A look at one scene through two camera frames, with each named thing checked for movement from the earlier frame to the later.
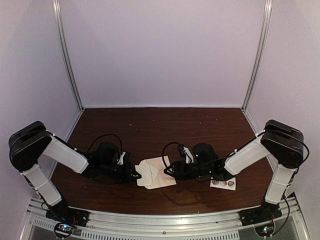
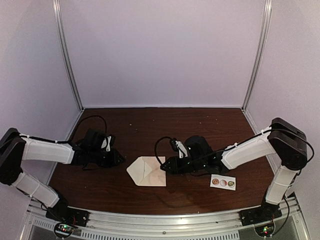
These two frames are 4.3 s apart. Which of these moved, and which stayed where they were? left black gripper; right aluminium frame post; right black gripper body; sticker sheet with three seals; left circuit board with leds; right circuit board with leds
Moved: right black gripper body; left black gripper
Stayed: right circuit board with leds; sticker sheet with three seals; right aluminium frame post; left circuit board with leds
